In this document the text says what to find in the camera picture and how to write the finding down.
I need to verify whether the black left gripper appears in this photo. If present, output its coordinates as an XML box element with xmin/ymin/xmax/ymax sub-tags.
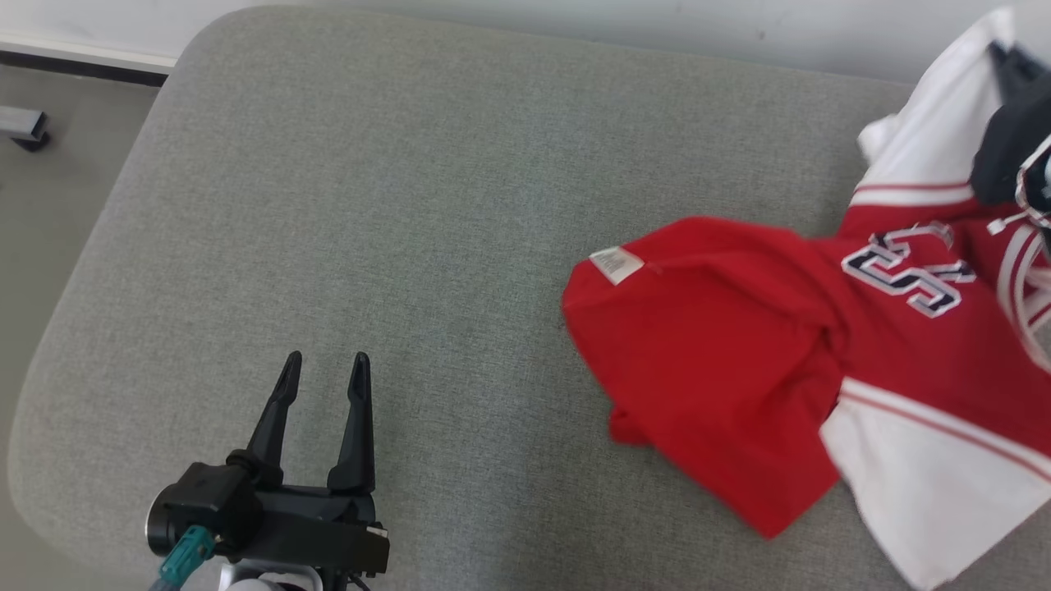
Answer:
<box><xmin>148</xmin><ymin>351</ymin><xmax>391</xmax><ymax>575</ymax></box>

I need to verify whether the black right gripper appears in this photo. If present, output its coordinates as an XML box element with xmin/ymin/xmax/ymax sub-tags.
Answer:
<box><xmin>971</xmin><ymin>41</ymin><xmax>1051</xmax><ymax>206</ymax></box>

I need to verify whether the red white basketball jersey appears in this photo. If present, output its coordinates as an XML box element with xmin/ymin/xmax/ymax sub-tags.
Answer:
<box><xmin>562</xmin><ymin>7</ymin><xmax>1051</xmax><ymax>591</ymax></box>

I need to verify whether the teal plug left gripper cable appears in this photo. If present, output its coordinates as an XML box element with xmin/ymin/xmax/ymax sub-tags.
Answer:
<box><xmin>156</xmin><ymin>525</ymin><xmax>216</xmax><ymax>591</ymax></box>

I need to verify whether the grey metal frame leg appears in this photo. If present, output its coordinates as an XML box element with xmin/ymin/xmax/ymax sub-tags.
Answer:
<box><xmin>0</xmin><ymin>105</ymin><xmax>52</xmax><ymax>153</ymax></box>

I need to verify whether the dark wall baseboard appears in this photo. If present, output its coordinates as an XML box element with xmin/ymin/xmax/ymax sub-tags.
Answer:
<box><xmin>0</xmin><ymin>31</ymin><xmax>177</xmax><ymax>89</ymax></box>

